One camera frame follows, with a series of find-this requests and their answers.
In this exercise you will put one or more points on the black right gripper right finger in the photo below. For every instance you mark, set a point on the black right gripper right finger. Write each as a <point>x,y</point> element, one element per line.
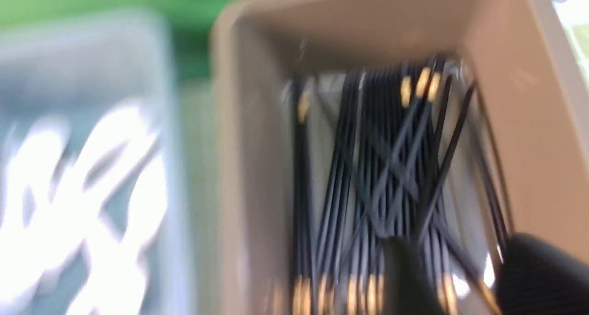
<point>537,278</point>

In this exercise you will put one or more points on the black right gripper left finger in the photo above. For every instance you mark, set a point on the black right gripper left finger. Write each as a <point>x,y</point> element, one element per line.
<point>406,290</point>

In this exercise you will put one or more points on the bundle of black chopsticks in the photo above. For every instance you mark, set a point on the bundle of black chopsticks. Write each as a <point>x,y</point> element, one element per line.
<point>396,134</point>

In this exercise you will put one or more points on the brown plastic bin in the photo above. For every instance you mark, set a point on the brown plastic bin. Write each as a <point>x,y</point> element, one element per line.
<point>535,96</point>

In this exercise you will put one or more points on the green checkered table mat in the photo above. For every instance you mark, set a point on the green checkered table mat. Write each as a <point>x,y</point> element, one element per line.
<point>573,15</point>

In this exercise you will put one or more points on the white ceramic spoon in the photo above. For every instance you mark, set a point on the white ceramic spoon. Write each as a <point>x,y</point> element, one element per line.
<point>75,225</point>

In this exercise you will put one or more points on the teal plastic bin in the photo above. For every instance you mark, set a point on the teal plastic bin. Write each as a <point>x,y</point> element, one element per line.
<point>80,68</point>

